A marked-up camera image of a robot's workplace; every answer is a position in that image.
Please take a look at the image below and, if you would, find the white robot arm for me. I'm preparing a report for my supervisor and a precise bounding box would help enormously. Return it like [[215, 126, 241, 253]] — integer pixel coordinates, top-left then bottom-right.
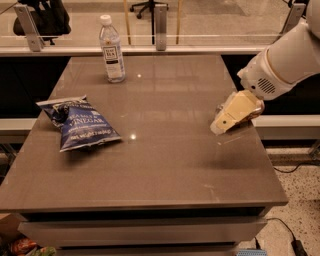
[[210, 0, 320, 135]]

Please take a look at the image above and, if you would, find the black office chair centre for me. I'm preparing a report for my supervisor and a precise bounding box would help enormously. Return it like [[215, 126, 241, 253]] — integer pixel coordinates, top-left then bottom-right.
[[129, 0, 157, 19]]

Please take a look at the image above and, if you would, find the black office chair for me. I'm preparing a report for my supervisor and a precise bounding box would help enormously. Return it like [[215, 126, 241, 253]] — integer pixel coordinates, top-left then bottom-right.
[[17, 0, 71, 45], [129, 0, 157, 19]]

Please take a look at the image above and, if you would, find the clear plastic water bottle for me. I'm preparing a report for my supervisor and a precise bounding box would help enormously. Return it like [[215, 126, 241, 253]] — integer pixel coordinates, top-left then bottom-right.
[[99, 15, 125, 83]]

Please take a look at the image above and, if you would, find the blue chip bag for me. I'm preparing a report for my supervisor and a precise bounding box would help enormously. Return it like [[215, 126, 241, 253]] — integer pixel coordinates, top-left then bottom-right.
[[37, 96, 121, 152]]

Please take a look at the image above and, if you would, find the black office chair left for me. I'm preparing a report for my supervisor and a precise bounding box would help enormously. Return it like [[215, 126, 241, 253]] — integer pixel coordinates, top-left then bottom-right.
[[17, 0, 71, 45]]

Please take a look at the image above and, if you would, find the glass partition panel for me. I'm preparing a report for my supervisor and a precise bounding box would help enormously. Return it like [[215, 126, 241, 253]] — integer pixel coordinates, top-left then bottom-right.
[[0, 0, 301, 48]]

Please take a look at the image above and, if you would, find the orange snack packet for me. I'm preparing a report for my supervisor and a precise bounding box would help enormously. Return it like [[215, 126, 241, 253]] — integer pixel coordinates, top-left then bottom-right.
[[9, 238, 37, 255]]

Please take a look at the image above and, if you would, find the metal glass bracket right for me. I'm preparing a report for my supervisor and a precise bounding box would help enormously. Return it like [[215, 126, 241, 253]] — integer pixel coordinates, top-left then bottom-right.
[[280, 2, 306, 35]]

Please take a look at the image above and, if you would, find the metal glass bracket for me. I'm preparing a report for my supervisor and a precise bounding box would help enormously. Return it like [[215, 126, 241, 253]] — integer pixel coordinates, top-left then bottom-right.
[[280, 2, 306, 35], [154, 4, 167, 51], [14, 4, 44, 52]]

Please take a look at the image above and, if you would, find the metal glass bracket centre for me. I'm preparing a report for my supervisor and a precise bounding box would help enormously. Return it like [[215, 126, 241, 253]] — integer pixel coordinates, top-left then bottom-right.
[[154, 4, 167, 51]]

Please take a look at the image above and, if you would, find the black power cable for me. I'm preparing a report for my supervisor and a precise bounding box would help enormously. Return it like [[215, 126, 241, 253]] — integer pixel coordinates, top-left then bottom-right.
[[254, 217, 309, 256]]

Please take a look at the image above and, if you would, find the metal glass bracket left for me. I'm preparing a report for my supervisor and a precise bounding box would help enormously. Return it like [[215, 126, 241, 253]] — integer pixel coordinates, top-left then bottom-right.
[[14, 4, 44, 52]]

